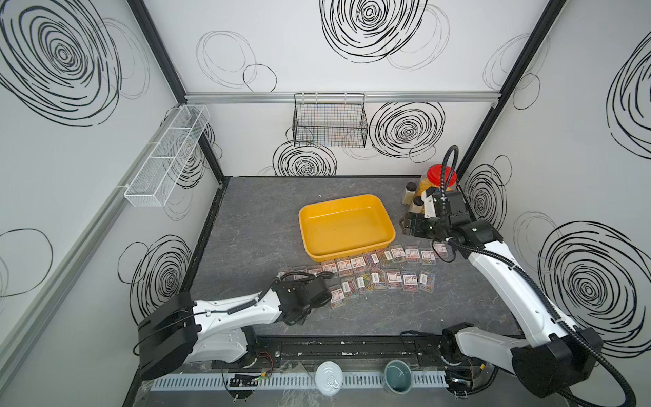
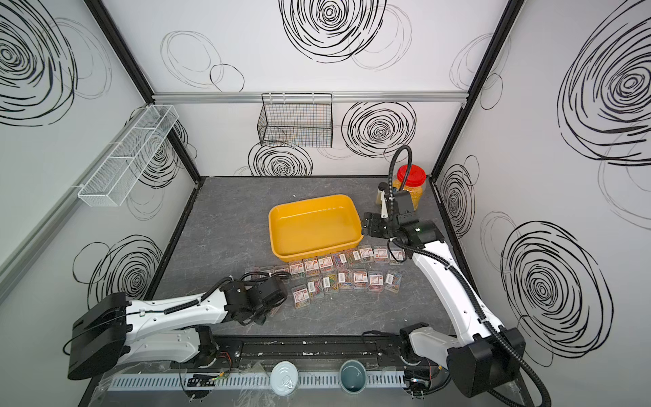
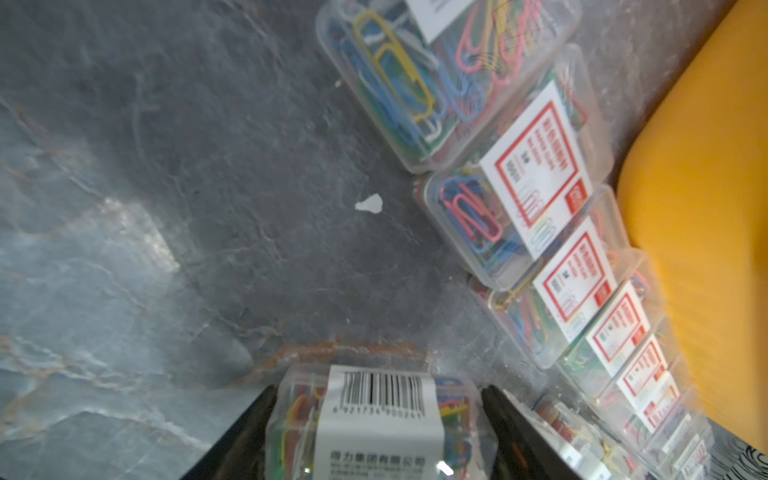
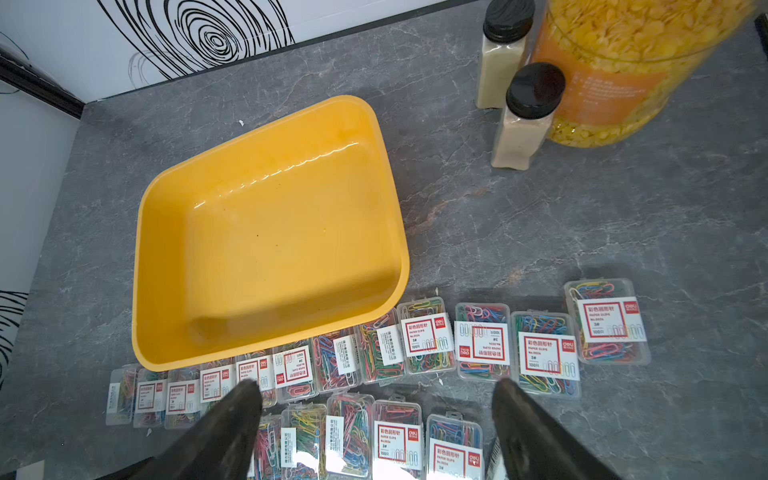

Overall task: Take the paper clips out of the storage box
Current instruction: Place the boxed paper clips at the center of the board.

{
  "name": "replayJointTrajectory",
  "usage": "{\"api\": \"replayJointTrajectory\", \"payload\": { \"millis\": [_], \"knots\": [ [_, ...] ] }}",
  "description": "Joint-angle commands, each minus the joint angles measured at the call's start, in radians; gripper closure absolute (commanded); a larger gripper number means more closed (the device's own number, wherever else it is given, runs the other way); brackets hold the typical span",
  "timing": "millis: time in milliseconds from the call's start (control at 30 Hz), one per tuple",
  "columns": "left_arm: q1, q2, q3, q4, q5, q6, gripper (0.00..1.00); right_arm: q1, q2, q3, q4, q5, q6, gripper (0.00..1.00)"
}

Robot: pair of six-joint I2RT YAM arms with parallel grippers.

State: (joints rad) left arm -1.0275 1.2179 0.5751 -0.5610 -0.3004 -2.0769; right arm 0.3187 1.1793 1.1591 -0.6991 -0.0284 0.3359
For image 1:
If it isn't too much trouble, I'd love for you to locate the barcode paper clip box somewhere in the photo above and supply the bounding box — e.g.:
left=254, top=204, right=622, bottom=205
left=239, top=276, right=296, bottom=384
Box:
left=341, top=278, right=359, bottom=300

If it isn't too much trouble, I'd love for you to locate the twelfth clear paper clip box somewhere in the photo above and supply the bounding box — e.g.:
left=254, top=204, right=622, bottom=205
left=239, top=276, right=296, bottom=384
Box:
left=420, top=248, right=437, bottom=266

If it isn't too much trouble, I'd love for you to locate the second row clear clip box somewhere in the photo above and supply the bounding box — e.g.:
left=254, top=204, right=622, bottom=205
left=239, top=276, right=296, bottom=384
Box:
left=354, top=273, right=373, bottom=294

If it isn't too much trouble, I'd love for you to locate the second row end barcode box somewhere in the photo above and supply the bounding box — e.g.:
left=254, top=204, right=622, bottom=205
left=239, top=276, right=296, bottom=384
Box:
left=418, top=271, right=436, bottom=293

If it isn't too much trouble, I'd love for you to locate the yellow plastic storage tray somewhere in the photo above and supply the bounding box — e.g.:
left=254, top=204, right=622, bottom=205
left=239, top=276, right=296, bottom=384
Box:
left=298, top=194, right=396, bottom=262

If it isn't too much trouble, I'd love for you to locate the second row red label box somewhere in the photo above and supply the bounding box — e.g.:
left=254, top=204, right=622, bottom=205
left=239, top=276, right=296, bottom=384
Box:
left=386, top=270, right=403, bottom=290

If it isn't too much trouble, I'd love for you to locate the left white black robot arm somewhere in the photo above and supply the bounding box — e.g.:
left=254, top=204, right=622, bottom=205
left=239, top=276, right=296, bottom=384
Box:
left=134, top=271, right=335, bottom=381

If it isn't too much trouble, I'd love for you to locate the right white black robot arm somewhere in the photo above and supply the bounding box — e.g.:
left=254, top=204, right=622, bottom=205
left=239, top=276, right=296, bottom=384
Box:
left=401, top=188, right=637, bottom=406

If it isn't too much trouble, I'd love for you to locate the tray box beside red label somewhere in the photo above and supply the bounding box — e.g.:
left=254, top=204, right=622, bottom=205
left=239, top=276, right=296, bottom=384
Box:
left=370, top=269, right=388, bottom=291

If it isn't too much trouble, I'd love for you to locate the front black cap spice bottle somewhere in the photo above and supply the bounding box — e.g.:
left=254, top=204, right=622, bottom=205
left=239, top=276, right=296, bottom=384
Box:
left=408, top=196, right=424, bottom=219

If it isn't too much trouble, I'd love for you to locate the black cap spice bottle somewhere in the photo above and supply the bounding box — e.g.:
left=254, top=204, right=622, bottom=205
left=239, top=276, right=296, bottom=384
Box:
left=408, top=196, right=424, bottom=219
left=402, top=181, right=418, bottom=205

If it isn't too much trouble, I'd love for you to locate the red lid corn jar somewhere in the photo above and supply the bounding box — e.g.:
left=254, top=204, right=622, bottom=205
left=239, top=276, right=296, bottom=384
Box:
left=416, top=164, right=457, bottom=196

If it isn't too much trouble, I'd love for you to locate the rear black cap spice bottle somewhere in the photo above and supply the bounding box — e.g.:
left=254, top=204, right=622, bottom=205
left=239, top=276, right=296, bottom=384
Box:
left=402, top=181, right=418, bottom=205

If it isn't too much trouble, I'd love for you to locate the grey green cup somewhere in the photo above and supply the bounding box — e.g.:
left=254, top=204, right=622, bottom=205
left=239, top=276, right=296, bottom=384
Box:
left=383, top=360, right=414, bottom=395

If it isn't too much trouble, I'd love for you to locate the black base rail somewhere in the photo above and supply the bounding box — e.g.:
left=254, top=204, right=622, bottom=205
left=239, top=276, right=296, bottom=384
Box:
left=243, top=334, right=510, bottom=370

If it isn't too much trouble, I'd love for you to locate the black wire wall basket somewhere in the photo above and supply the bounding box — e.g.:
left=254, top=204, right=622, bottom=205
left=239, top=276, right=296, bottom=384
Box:
left=292, top=93, right=369, bottom=149

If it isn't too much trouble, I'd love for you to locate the white slotted cable duct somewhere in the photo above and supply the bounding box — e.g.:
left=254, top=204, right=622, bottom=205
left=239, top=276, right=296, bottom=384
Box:
left=151, top=371, right=449, bottom=392

